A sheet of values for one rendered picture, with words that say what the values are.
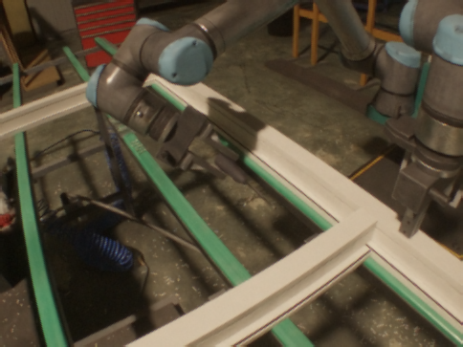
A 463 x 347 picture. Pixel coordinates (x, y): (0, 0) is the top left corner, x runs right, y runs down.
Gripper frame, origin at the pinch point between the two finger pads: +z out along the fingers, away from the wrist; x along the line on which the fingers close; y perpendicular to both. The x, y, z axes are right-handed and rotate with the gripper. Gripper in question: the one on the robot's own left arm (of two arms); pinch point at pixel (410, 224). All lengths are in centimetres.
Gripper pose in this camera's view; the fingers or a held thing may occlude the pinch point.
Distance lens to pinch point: 61.4
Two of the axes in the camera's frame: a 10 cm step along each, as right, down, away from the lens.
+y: 5.4, 5.0, -6.7
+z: 0.6, 7.8, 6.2
